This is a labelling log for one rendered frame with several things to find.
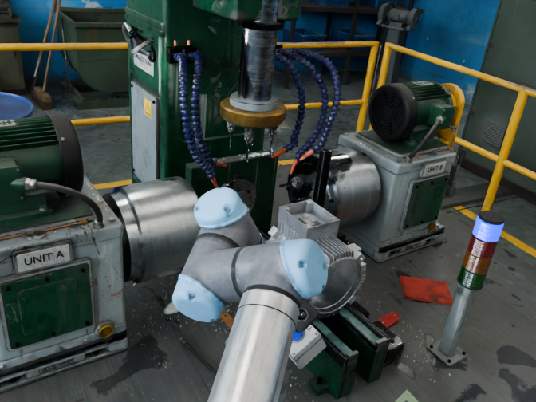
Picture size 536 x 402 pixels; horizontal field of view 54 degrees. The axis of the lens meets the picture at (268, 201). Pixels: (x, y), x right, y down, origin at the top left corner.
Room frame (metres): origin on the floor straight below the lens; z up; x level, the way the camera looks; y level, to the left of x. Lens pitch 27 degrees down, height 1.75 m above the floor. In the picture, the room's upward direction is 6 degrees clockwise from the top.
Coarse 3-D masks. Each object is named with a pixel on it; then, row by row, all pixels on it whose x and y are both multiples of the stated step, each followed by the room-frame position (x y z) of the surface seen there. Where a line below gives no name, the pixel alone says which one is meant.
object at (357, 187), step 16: (304, 160) 1.51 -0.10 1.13; (336, 160) 1.47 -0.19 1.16; (352, 160) 1.49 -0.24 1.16; (368, 160) 1.54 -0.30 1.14; (288, 176) 1.56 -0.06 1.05; (304, 176) 1.49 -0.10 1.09; (336, 176) 1.41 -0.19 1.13; (352, 176) 1.44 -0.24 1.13; (368, 176) 1.47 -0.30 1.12; (288, 192) 1.55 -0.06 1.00; (304, 192) 1.48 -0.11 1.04; (336, 192) 1.38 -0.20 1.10; (352, 192) 1.41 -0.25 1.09; (368, 192) 1.45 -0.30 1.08; (336, 208) 1.37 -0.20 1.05; (352, 208) 1.41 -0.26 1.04; (368, 208) 1.45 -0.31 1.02
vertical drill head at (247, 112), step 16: (272, 0) 1.34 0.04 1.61; (272, 16) 1.34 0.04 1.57; (256, 32) 1.33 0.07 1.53; (272, 32) 1.34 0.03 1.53; (256, 48) 1.33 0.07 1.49; (272, 48) 1.35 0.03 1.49; (240, 64) 1.36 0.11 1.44; (256, 64) 1.33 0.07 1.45; (272, 64) 1.35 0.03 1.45; (240, 80) 1.35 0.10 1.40; (256, 80) 1.33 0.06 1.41; (272, 80) 1.37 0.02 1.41; (240, 96) 1.35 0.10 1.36; (256, 96) 1.33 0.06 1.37; (272, 96) 1.40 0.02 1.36; (224, 112) 1.32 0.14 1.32; (240, 112) 1.29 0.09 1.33; (256, 112) 1.30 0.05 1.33; (272, 112) 1.32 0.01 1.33; (272, 128) 1.34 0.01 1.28
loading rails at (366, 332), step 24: (264, 240) 1.36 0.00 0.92; (336, 336) 0.97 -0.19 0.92; (360, 336) 0.99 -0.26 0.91; (384, 336) 0.97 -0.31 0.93; (312, 360) 0.96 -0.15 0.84; (336, 360) 0.90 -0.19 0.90; (360, 360) 0.97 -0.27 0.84; (384, 360) 0.96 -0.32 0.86; (312, 384) 0.90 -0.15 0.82; (336, 384) 0.89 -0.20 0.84
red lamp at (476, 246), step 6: (474, 240) 1.07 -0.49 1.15; (480, 240) 1.06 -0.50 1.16; (468, 246) 1.09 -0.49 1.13; (474, 246) 1.07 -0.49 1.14; (480, 246) 1.06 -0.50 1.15; (486, 246) 1.06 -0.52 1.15; (492, 246) 1.06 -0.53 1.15; (474, 252) 1.07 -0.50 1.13; (480, 252) 1.06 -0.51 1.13; (486, 252) 1.06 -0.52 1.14; (492, 252) 1.06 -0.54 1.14
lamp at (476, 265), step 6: (468, 252) 1.08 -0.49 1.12; (468, 258) 1.07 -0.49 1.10; (474, 258) 1.06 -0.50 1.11; (480, 258) 1.06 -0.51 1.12; (486, 258) 1.06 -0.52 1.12; (468, 264) 1.07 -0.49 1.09; (474, 264) 1.06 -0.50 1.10; (480, 264) 1.06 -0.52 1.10; (486, 264) 1.06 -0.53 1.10; (474, 270) 1.06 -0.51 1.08; (480, 270) 1.06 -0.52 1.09; (486, 270) 1.06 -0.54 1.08
